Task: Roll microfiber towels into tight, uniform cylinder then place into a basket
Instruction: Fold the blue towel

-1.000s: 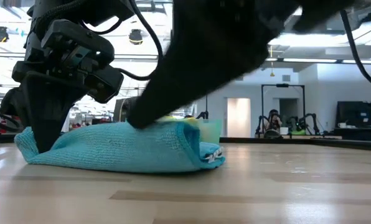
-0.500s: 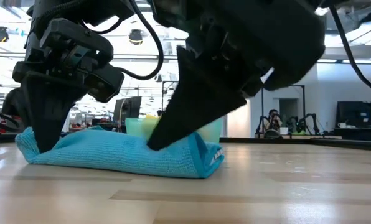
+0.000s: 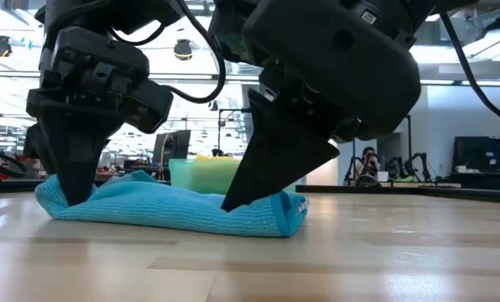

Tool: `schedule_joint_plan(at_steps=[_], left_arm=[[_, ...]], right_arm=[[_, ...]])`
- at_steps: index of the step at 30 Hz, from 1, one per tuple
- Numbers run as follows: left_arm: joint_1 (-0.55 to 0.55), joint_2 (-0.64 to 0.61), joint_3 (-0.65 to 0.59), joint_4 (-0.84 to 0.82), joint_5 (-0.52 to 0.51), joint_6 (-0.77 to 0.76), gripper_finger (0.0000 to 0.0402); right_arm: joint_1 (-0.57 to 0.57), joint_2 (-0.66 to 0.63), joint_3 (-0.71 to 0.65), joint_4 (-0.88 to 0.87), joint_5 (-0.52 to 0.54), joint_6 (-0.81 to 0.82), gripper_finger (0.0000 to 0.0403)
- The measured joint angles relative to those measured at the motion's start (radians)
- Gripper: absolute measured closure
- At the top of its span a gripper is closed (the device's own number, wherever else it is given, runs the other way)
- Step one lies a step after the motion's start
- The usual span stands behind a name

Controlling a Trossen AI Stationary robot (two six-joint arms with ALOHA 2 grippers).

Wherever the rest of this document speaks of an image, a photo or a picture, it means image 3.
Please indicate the yellow microfiber towel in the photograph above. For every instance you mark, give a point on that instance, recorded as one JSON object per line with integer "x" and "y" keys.
{"x": 216, "y": 158}

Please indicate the black desk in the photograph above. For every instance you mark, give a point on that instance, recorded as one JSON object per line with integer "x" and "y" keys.
{"x": 480, "y": 180}

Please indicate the person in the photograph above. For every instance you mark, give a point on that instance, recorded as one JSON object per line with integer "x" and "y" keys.
{"x": 367, "y": 161}

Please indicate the green microfiber towel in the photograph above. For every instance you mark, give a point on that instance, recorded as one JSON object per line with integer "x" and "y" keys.
{"x": 212, "y": 176}

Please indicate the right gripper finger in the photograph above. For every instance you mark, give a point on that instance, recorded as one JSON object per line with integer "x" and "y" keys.
{"x": 317, "y": 84}

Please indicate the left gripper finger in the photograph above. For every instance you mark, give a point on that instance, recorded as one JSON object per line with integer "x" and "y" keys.
{"x": 78, "y": 159}
{"x": 36, "y": 147}

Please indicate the black aluminium table frame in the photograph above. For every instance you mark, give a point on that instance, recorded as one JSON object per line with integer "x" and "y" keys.
{"x": 443, "y": 193}

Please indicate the blue microfiber towel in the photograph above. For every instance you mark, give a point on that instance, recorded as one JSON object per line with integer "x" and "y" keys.
{"x": 170, "y": 209}

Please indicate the neighbouring station robot arm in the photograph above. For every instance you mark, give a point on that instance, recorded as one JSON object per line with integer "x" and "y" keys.
{"x": 217, "y": 152}
{"x": 409, "y": 163}

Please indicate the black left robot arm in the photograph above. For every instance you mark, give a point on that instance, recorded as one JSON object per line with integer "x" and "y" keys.
{"x": 107, "y": 12}

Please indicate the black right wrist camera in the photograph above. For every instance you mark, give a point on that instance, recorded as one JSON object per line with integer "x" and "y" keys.
{"x": 229, "y": 33}

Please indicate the ceiling light strip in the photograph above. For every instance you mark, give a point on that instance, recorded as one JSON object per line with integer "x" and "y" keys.
{"x": 443, "y": 81}
{"x": 241, "y": 78}

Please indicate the dark standing monitor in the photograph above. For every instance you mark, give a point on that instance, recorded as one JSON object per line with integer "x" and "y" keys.
{"x": 172, "y": 147}

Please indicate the teal translucent plastic basket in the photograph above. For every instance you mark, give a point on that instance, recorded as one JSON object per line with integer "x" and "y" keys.
{"x": 178, "y": 176}

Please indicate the black desk monitor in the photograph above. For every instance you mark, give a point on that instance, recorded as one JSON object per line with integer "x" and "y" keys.
{"x": 482, "y": 153}

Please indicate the white mug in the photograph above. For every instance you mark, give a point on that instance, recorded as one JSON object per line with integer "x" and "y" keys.
{"x": 461, "y": 168}

